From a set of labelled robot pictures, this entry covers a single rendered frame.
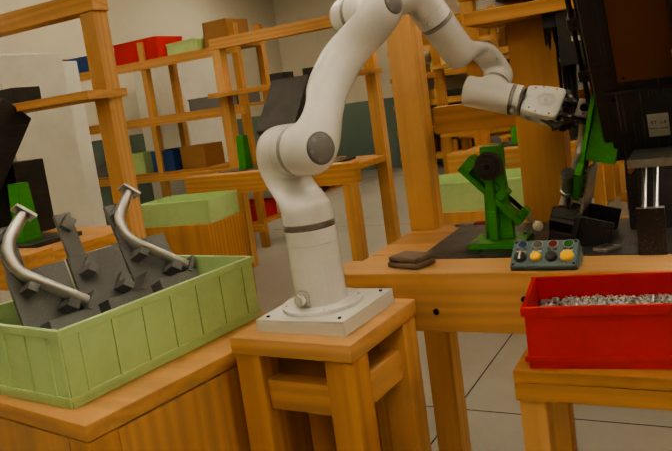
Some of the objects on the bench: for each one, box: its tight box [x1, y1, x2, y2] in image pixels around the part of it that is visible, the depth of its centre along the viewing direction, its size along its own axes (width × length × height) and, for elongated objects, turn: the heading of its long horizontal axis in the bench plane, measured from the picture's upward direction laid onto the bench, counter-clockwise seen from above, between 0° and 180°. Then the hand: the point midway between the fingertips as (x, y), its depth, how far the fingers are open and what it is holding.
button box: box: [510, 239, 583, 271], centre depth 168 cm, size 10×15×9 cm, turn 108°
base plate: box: [427, 218, 672, 259], centre depth 186 cm, size 42×110×2 cm, turn 108°
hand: (581, 113), depth 188 cm, fingers closed on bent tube, 3 cm apart
